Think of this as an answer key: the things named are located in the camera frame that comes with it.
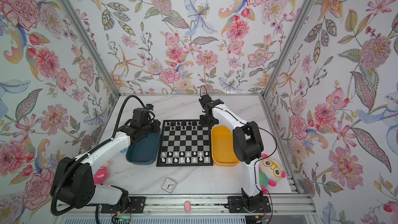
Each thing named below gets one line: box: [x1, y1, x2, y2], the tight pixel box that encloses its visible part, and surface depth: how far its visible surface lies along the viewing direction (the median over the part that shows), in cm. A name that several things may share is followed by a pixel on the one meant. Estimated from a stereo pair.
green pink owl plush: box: [258, 154, 287, 195], surface depth 79 cm
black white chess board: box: [155, 119, 214, 167], surface depth 95 cm
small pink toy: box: [183, 200, 192, 213], surface depth 75 cm
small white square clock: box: [161, 177, 177, 194], surface depth 80 cm
